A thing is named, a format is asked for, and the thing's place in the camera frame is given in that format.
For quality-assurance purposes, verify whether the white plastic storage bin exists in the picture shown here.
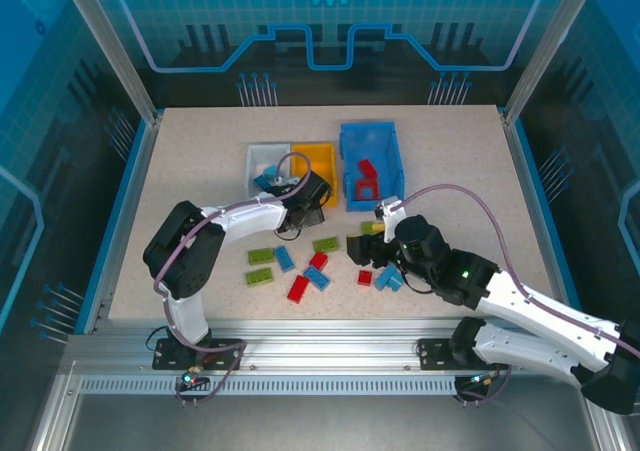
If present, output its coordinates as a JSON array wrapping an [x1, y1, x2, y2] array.
[[243, 141, 296, 200]]

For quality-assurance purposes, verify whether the yellow plastic storage bin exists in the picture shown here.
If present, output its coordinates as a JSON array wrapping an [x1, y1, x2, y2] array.
[[289, 140, 341, 210]]

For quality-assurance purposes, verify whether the blue plastic storage bin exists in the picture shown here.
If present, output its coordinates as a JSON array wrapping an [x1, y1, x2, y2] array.
[[338, 119, 407, 215]]

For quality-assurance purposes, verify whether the printed blue back panel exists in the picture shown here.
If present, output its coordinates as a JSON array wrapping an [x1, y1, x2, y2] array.
[[74, 0, 571, 110]]

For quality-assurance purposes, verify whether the grey metal bench surface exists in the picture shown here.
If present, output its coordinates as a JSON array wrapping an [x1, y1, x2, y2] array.
[[29, 360, 640, 451]]

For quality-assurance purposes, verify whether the printed blue side panel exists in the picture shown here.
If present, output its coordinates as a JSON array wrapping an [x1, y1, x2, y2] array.
[[0, 0, 151, 352], [514, 0, 640, 322]]

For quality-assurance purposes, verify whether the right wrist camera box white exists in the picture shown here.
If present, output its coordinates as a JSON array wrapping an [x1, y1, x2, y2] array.
[[373, 196, 407, 245]]

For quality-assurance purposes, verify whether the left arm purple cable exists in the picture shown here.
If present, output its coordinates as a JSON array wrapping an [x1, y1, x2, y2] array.
[[152, 151, 314, 357]]

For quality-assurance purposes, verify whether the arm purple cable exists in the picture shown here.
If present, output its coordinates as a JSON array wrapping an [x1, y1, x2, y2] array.
[[152, 151, 314, 357], [397, 183, 640, 347]]

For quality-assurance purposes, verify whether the red lego window frame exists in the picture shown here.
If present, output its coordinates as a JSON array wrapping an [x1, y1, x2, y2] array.
[[353, 175, 382, 202]]

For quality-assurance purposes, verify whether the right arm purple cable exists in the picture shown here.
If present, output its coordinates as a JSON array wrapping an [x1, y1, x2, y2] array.
[[397, 183, 640, 347]]

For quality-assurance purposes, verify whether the wide aluminium base rail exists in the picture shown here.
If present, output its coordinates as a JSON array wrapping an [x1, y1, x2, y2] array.
[[64, 318, 506, 372]]

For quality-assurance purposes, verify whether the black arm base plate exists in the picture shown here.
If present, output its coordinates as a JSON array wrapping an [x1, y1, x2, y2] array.
[[417, 337, 504, 372], [152, 337, 246, 371]]

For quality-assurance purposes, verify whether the aluminium side rail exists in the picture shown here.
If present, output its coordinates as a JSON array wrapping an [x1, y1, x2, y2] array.
[[74, 113, 164, 335], [499, 105, 584, 317]]

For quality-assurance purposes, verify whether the slotted grey cable duct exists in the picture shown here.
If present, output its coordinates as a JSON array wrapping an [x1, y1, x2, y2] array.
[[77, 375, 464, 398]]

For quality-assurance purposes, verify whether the cable connector with LED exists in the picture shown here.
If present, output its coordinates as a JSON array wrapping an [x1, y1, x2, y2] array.
[[462, 370, 501, 390], [180, 368, 209, 392]]

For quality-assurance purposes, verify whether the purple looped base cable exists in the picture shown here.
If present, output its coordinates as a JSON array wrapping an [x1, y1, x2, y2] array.
[[174, 339, 250, 408], [453, 365, 512, 406]]

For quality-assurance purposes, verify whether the aluminium frame post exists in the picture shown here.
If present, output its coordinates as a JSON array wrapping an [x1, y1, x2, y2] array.
[[55, 0, 164, 125], [502, 0, 594, 125]]

